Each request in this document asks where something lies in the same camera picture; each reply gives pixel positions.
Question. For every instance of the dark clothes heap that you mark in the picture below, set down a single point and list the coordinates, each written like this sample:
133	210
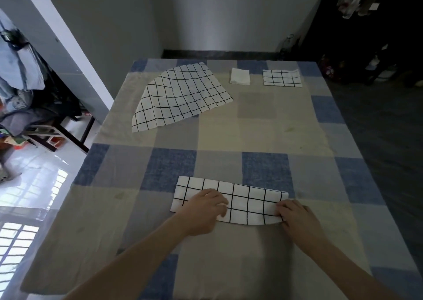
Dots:
39	115

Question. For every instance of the blue-grey hanging garment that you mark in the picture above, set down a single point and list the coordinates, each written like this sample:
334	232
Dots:
23	68

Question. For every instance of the person's right forearm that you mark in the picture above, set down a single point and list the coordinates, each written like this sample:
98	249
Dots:
353	276

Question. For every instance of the person's left forearm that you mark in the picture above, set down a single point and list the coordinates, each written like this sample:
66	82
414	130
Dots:
132	263

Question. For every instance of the small wooden stool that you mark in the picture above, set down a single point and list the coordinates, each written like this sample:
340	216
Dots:
43	133

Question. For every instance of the plain white cloth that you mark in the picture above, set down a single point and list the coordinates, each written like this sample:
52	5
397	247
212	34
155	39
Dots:
240	76

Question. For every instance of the white black-grid cloth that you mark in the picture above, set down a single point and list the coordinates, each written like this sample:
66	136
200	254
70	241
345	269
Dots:
181	95
282	78
251	204

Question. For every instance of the blue beige patchwork tablecloth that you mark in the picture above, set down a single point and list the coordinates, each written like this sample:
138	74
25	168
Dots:
257	134

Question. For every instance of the person's left hand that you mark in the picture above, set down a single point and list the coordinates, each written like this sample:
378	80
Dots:
203	210

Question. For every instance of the clear water bottle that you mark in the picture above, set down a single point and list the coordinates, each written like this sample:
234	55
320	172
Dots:
284	47

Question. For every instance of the person's right hand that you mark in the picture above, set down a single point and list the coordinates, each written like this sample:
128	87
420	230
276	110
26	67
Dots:
302	225

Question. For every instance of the black metal chair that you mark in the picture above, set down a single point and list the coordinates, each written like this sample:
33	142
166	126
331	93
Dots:
82	134

